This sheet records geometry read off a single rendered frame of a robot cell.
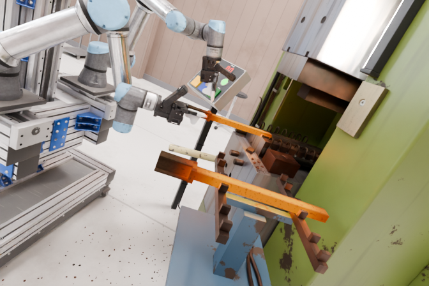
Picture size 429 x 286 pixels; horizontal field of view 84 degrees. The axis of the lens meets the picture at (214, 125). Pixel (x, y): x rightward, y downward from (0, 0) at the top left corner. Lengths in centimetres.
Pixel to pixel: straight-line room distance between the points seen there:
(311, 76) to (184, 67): 407
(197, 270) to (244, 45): 422
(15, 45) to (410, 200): 126
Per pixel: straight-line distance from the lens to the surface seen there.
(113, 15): 87
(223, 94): 141
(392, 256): 109
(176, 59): 501
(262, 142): 107
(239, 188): 60
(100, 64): 147
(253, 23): 468
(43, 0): 130
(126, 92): 95
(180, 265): 74
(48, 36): 93
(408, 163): 83
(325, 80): 107
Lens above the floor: 130
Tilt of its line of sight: 19 degrees down
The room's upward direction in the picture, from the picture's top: 23 degrees clockwise
